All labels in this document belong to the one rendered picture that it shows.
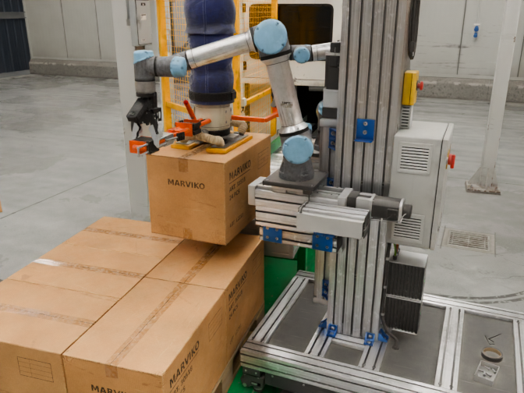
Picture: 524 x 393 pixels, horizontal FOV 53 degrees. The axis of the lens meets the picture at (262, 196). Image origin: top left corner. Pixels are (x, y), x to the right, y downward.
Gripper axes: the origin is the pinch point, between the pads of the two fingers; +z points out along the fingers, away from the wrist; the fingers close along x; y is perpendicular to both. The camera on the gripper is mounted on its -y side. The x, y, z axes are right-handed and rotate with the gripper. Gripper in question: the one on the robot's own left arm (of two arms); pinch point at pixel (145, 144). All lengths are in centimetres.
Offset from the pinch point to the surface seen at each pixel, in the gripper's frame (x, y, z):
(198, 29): 1, 48, -42
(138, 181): 102, 142, 70
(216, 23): -7, 52, -44
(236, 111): 47, 199, 23
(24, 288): 56, -16, 67
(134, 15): 93, 137, -46
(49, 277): 53, -4, 67
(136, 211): 105, 142, 95
